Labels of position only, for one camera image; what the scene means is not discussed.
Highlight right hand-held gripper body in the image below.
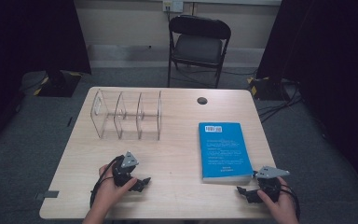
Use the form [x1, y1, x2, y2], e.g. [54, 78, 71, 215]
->
[254, 165, 291, 201]

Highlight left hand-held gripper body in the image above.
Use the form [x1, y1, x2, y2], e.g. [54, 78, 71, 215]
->
[111, 151, 140, 188]

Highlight blue book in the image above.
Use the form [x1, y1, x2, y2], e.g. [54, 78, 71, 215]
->
[198, 121, 255, 185]

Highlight clear acrylic file rack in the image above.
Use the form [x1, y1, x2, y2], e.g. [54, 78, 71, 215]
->
[89, 89, 163, 141]

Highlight person's right hand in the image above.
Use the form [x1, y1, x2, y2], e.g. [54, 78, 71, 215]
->
[256, 176, 299, 220]

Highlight person's left hand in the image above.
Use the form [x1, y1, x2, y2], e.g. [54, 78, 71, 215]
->
[94, 164, 138, 215]

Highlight black stand base yellow tape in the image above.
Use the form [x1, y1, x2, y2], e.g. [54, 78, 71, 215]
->
[246, 76, 291, 102]
[34, 69, 84, 98]

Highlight grey tape strip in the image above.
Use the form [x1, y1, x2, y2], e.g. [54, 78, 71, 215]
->
[34, 189, 61, 201]

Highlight dark curtain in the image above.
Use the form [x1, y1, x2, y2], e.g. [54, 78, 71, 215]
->
[255, 0, 358, 199]
[0, 0, 93, 157]

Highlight black folding chair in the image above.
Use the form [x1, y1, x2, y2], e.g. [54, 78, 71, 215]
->
[167, 14, 232, 90]

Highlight black floor cables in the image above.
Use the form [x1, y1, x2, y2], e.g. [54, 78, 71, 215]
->
[256, 79, 304, 124]

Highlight white wall socket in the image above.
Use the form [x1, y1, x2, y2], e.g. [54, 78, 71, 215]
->
[162, 0, 185, 14]

